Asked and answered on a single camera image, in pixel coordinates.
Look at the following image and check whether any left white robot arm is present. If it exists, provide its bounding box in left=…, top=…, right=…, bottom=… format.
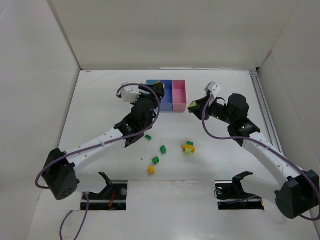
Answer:
left=36, top=81, right=165, bottom=201

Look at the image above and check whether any aluminium rail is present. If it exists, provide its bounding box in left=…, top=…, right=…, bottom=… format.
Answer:
left=249, top=70, right=283, bottom=153

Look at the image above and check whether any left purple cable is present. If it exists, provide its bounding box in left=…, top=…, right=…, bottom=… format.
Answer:
left=34, top=83, right=162, bottom=240

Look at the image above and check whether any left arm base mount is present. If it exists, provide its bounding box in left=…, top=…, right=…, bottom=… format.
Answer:
left=76, top=171, right=128, bottom=211

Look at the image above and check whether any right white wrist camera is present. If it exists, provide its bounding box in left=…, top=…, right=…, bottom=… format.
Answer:
left=204, top=81, right=222, bottom=100

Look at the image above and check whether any light green lego brick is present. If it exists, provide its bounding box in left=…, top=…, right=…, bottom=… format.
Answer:
left=184, top=147, right=193, bottom=156

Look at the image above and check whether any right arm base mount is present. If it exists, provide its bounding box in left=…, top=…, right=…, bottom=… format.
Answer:
left=214, top=171, right=265, bottom=211

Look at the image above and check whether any yellow rounded lego brick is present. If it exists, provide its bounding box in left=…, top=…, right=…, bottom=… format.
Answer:
left=152, top=81, right=166, bottom=88

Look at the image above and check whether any small yellow lego brick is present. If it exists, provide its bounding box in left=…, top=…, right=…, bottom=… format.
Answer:
left=148, top=165, right=155, bottom=175

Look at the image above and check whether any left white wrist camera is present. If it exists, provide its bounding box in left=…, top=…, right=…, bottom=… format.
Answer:
left=116, top=83, right=141, bottom=104

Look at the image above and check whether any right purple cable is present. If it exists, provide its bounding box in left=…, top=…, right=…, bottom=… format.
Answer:
left=201, top=98, right=320, bottom=221

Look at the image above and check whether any yellow arch lego brick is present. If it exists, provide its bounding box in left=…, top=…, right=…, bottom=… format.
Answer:
left=182, top=144, right=196, bottom=154

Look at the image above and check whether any light blue container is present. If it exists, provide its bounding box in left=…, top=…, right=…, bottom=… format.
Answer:
left=146, top=79, right=160, bottom=86

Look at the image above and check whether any pink container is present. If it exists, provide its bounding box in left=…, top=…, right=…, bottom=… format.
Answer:
left=172, top=80, right=187, bottom=112

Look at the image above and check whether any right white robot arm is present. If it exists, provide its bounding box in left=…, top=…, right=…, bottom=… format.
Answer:
left=187, top=93, right=320, bottom=219

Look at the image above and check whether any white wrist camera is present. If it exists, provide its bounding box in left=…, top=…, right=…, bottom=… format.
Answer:
left=116, top=83, right=141, bottom=104
left=204, top=81, right=222, bottom=100

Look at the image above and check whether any purple cable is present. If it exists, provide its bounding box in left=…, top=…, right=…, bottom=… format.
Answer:
left=34, top=83, right=162, bottom=240
left=201, top=98, right=320, bottom=221

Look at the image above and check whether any small dark green lego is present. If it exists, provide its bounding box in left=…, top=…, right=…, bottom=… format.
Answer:
left=144, top=134, right=152, bottom=141

